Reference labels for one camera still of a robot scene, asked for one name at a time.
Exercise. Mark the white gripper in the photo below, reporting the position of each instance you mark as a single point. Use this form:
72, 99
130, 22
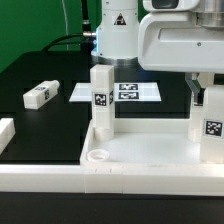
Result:
173, 42

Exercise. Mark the white desk top tray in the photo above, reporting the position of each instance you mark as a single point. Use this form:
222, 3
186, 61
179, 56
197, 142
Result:
159, 142

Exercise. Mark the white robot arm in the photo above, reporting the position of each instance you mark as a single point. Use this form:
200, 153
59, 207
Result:
117, 34

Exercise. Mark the white front obstacle bar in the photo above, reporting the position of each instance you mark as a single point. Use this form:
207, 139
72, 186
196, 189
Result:
204, 180

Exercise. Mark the white left obstacle block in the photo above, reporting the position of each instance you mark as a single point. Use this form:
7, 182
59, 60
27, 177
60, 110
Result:
7, 132

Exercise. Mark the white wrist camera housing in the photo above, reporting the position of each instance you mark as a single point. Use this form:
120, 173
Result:
170, 5

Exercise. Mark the white marker base plate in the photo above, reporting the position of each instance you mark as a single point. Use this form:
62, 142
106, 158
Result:
123, 92

